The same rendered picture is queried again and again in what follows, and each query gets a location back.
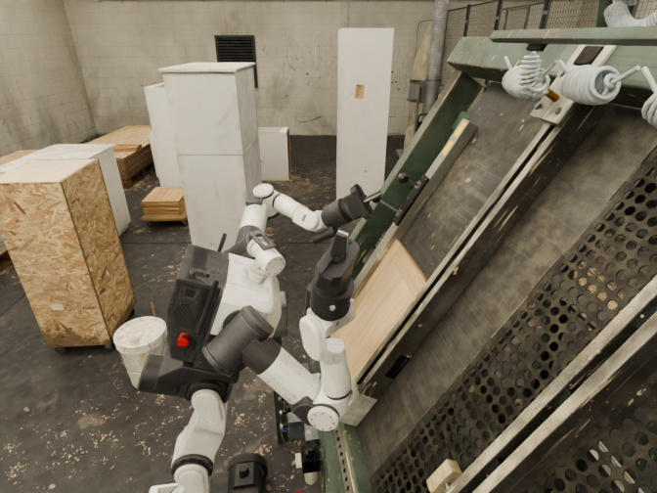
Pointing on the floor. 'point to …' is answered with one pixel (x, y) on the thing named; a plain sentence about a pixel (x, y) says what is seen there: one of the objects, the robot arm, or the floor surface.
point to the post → (280, 408)
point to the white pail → (140, 342)
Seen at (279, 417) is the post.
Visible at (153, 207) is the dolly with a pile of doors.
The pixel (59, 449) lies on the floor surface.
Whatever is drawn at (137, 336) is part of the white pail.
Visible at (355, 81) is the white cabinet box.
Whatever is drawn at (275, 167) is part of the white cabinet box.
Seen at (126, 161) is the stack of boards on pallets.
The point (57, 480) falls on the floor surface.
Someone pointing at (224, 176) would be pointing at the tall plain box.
